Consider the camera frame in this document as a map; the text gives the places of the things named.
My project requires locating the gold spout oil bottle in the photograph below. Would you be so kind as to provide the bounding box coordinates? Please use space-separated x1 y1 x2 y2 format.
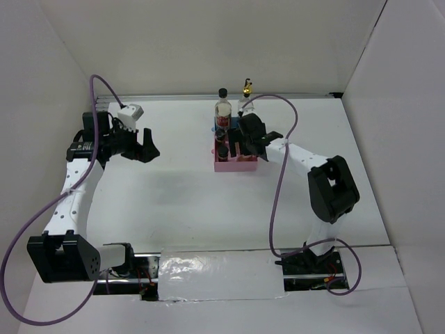
238 78 254 109

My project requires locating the pink plastic tray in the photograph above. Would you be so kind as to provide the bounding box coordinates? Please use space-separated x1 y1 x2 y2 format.
212 131 258 173

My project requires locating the tall vinegar bottle red label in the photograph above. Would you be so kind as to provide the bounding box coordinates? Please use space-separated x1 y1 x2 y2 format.
215 88 232 131

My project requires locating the blue plastic tray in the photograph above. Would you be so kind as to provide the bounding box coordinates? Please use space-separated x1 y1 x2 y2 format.
211 117 239 132

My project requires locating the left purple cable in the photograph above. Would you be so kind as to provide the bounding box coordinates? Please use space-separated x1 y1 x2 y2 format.
0 74 124 327

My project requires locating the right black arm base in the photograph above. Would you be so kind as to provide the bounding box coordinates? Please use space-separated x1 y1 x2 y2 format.
275 249 349 292

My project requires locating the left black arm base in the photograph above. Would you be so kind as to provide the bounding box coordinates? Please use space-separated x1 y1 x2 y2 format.
93 253 161 301

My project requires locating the left aluminium rail frame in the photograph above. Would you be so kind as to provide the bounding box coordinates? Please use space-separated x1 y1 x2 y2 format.
54 97 111 253

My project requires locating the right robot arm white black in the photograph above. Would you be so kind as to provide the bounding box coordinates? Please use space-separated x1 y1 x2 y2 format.
228 111 360 273

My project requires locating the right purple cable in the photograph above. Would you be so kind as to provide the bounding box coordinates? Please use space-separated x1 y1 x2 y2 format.
243 94 363 296

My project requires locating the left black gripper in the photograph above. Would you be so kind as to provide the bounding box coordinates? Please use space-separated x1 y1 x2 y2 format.
104 120 160 163

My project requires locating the small spice jar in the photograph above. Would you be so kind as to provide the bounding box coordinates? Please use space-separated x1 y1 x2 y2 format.
217 145 230 162
214 129 227 145

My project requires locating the purple cable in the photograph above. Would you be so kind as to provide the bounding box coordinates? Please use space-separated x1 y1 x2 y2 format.
0 74 124 327
243 94 363 296

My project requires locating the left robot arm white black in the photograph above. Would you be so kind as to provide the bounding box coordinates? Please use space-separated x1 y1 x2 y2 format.
27 104 160 283

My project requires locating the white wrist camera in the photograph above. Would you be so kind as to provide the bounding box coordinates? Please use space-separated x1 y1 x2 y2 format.
238 107 255 117
118 104 144 132

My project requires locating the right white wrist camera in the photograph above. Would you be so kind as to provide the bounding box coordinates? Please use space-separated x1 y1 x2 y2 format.
238 107 255 117

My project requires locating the round black cap spice jar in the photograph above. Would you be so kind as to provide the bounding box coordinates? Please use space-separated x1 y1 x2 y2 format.
237 154 257 162

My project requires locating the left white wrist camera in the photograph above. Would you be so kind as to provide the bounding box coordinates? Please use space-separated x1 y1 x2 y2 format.
118 104 144 132

